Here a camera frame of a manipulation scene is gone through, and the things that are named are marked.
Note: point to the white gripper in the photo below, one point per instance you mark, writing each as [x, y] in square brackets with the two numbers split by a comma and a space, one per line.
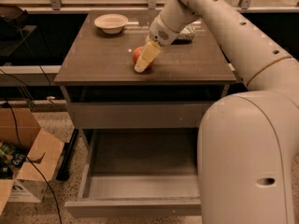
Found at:
[161, 33]

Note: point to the red apple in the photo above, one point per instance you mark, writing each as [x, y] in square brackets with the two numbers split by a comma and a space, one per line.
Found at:
[136, 54]

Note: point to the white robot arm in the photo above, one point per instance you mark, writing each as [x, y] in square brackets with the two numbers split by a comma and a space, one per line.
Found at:
[247, 141]

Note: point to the open grey middle drawer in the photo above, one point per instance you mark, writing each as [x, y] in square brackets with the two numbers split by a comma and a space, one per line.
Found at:
[139, 173]

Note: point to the crushed green white can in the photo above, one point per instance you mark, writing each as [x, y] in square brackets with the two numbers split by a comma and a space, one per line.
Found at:
[187, 34]

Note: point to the white paper bowl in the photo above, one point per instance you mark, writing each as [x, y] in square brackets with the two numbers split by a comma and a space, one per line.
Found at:
[111, 24]

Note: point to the black object on shelf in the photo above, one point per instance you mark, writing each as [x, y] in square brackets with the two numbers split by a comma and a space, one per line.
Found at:
[12, 16]

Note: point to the black table leg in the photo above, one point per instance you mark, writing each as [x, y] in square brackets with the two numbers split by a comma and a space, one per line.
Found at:
[63, 172]

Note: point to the cardboard box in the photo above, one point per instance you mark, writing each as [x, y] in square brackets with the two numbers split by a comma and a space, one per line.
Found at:
[42, 149]

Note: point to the green snack bag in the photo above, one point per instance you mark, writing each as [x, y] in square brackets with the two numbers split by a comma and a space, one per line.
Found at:
[11, 159]

